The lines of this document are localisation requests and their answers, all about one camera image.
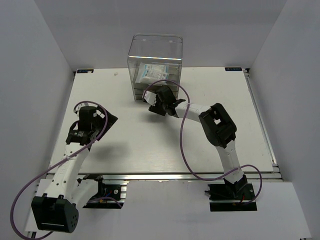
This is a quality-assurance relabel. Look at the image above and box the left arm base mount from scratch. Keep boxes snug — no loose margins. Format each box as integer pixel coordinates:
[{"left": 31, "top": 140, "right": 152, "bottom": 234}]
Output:
[{"left": 84, "top": 180, "right": 127, "bottom": 210}]

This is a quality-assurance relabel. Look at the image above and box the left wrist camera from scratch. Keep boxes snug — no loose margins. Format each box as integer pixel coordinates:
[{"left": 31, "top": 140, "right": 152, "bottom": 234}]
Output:
[{"left": 73, "top": 102, "right": 89, "bottom": 115}]

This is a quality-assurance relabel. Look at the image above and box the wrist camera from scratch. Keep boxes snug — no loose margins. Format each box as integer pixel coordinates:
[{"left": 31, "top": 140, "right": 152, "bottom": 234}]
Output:
[
  {"left": 142, "top": 90, "right": 157, "bottom": 106},
  {"left": 73, "top": 102, "right": 89, "bottom": 115}
]

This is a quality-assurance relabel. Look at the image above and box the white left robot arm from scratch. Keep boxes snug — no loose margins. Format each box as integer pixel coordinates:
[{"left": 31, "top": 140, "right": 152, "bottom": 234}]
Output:
[{"left": 31, "top": 103, "right": 118, "bottom": 233}]

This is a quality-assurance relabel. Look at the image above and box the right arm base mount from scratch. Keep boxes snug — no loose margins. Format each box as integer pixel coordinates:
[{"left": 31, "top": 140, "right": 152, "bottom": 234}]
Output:
[{"left": 204, "top": 183, "right": 258, "bottom": 212}]

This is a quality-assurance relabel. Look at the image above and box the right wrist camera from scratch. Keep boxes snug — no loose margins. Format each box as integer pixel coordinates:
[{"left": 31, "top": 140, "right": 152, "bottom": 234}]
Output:
[{"left": 142, "top": 90, "right": 157, "bottom": 106}]

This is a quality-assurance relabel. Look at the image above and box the clear smoky makeup organizer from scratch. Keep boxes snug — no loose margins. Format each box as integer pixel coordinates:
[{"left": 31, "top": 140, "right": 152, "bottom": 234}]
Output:
[{"left": 127, "top": 33, "right": 183, "bottom": 101}]

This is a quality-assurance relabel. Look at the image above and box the blue label sticker left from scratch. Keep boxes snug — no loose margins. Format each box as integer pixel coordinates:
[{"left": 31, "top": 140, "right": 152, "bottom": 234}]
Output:
[{"left": 76, "top": 69, "right": 94, "bottom": 74}]

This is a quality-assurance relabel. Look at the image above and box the white cotton pad pack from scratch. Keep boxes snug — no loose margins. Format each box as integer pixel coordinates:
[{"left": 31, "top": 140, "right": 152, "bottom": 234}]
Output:
[{"left": 155, "top": 64, "right": 169, "bottom": 81}]

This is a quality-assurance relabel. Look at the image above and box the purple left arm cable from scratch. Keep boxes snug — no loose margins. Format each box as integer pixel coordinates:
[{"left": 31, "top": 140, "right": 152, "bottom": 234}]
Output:
[{"left": 10, "top": 100, "right": 123, "bottom": 238}]

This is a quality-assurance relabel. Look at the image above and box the blue label sticker right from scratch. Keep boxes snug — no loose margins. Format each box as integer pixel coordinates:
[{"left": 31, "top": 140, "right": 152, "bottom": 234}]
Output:
[{"left": 224, "top": 67, "right": 243, "bottom": 72}]

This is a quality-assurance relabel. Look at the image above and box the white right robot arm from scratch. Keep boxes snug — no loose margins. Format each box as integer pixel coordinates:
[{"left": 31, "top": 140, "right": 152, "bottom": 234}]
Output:
[{"left": 142, "top": 85, "right": 248, "bottom": 200}]

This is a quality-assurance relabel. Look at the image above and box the blue label sticker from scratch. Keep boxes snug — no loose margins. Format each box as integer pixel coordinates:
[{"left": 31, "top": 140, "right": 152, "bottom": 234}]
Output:
[
  {"left": 76, "top": 69, "right": 94, "bottom": 74},
  {"left": 224, "top": 67, "right": 243, "bottom": 72}
]

